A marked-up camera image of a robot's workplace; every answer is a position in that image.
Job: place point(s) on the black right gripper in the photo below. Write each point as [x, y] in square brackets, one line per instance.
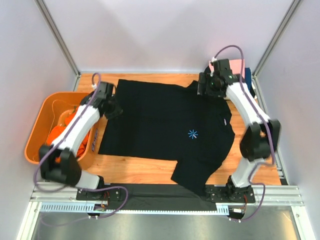
[204, 79]

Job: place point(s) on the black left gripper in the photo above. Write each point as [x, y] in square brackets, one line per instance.
[117, 111]

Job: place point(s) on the black t-shirt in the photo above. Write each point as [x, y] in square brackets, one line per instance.
[252, 91]
[171, 122]

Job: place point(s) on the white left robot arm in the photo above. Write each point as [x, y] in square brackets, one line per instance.
[59, 161]

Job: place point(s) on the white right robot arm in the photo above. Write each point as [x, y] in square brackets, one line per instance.
[261, 137]

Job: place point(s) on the black folded t-shirt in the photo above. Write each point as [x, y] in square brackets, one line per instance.
[252, 91]

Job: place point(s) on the pink folded t-shirt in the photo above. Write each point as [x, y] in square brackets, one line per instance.
[235, 66]

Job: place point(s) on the navy folded t-shirt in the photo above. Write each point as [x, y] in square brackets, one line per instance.
[248, 77]

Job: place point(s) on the orange plastic basket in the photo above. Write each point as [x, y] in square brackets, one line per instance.
[53, 112]

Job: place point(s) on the orange t-shirt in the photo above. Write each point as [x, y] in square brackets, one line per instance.
[58, 129]

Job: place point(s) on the black cloth strip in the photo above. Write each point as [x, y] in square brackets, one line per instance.
[161, 197]

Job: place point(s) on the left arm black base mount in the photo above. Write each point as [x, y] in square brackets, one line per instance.
[114, 195]

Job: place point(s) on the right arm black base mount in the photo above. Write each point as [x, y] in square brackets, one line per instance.
[230, 194]

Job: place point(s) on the slotted grey cable duct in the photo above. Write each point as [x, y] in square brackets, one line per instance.
[72, 207]

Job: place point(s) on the right aluminium frame post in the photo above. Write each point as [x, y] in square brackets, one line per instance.
[276, 76]

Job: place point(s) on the aluminium frame post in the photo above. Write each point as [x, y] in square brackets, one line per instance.
[276, 76]
[43, 8]

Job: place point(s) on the left aluminium frame post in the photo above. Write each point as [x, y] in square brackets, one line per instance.
[43, 8]

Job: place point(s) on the aluminium front rail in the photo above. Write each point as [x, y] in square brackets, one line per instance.
[273, 195]

